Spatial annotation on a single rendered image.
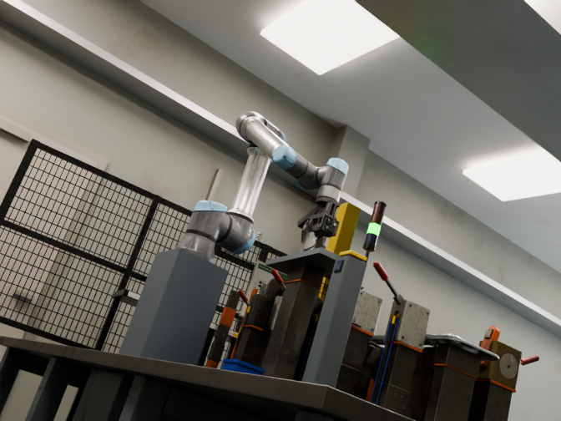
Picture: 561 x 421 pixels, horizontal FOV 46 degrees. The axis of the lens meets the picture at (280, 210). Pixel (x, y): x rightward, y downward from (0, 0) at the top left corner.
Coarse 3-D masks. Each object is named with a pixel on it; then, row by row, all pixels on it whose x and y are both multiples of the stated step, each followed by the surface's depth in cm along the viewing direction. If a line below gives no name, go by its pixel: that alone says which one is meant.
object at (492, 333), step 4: (488, 328) 201; (492, 328) 198; (496, 328) 198; (488, 332) 198; (492, 332) 198; (496, 332) 198; (484, 336) 199; (488, 336) 197; (492, 336) 197; (496, 336) 197; (484, 340) 199; (488, 340) 197; (492, 340) 196; (496, 340) 197; (484, 344) 198; (488, 344) 196; (484, 348) 197; (488, 348) 195; (484, 360) 194; (480, 364) 195; (484, 364) 193
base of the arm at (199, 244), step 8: (192, 232) 233; (200, 232) 232; (184, 240) 232; (192, 240) 232; (200, 240) 231; (208, 240) 233; (176, 248) 231; (184, 248) 229; (192, 248) 230; (200, 248) 230; (208, 248) 232; (200, 256) 229; (208, 256) 231
